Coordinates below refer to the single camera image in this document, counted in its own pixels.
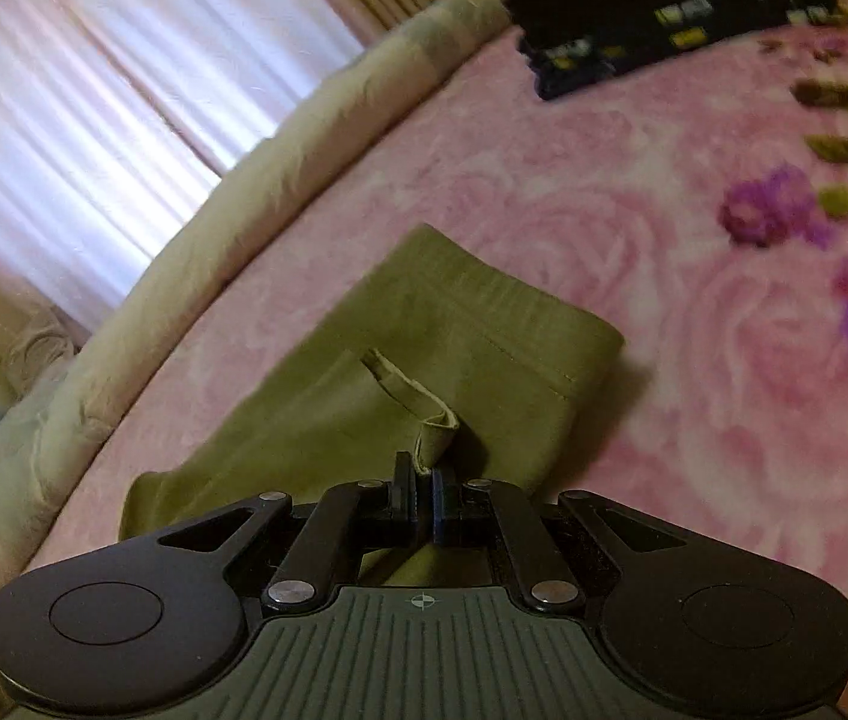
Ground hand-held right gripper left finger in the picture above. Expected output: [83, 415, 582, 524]
[116, 452, 434, 612]

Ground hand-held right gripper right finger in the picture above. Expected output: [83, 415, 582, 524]
[431, 467, 740, 612]

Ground olive pants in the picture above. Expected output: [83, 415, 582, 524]
[119, 223, 627, 590]

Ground pink floral bed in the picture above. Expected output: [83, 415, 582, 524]
[19, 0, 848, 720]

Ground rolled striped duvet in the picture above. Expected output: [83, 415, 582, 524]
[0, 0, 515, 691]

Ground pink fleece blanket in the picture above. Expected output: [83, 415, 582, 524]
[0, 306, 89, 392]

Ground navy patterned folded garment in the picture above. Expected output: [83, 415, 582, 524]
[517, 0, 845, 102]

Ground white sheer curtain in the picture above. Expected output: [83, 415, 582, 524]
[0, 0, 365, 331]

